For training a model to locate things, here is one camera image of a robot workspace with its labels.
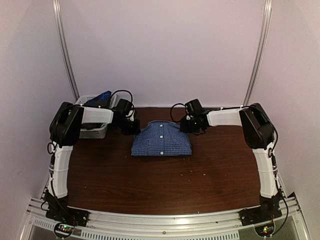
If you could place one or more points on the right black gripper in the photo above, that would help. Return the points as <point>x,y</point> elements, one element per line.
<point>183,127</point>

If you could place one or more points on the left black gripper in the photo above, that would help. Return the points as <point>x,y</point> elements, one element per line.
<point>136,130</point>

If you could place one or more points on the white plastic laundry basket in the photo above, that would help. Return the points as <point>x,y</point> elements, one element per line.
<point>92,130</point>

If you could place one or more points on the blue plaid long sleeve shirt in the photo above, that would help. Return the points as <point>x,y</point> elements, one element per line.
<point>161,139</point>

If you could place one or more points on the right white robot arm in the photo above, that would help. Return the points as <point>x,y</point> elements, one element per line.
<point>259,134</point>

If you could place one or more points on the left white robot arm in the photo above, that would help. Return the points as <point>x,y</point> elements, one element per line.
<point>65,131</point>

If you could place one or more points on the dark blue plaid shirt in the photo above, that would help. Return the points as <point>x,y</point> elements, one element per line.
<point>105,96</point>

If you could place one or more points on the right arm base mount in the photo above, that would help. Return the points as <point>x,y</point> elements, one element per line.
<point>263,216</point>

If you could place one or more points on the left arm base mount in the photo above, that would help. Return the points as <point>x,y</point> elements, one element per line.
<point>67,218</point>

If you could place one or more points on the aluminium front rail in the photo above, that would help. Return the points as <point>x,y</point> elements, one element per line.
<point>223,225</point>

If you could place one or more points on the right aluminium frame post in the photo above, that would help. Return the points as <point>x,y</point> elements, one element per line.
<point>263,36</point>

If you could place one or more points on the aluminium frame post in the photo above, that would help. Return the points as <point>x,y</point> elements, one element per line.
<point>263,36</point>
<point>64,48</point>

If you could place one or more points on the left aluminium frame post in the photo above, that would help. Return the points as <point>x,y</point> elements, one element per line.
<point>64,48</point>

